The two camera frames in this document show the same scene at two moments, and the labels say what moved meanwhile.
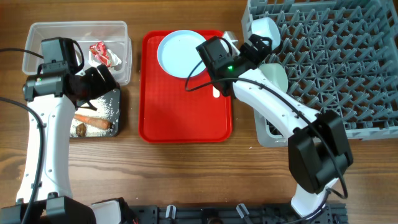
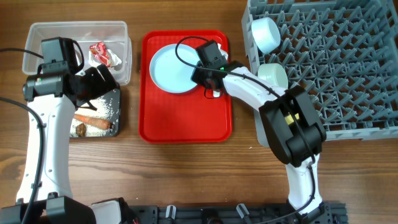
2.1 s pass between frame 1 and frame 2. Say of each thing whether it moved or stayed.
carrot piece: stayed
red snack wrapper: stayed
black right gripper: moved
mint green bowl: stayed
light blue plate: moved
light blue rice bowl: stayed
